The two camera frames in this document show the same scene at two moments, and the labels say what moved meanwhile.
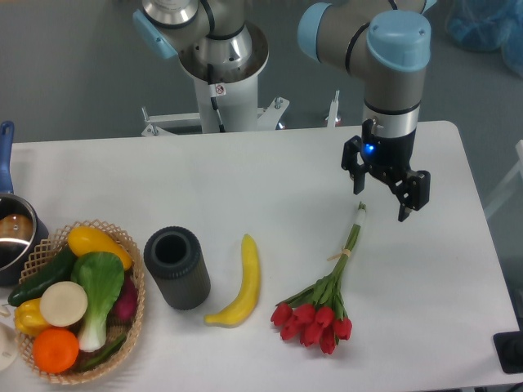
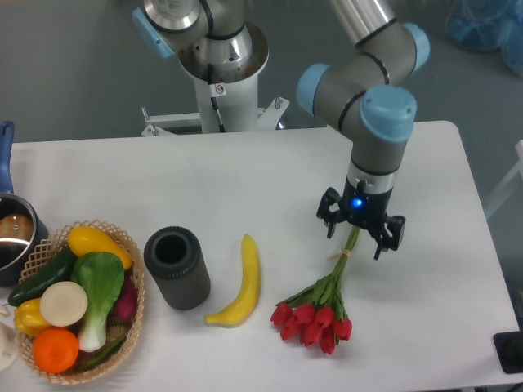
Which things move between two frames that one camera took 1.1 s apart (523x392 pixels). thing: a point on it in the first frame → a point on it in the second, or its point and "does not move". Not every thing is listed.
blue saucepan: (23, 230) does not move
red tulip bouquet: (317, 314) does not move
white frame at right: (519, 169) does not move
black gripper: (390, 157) → (364, 206)
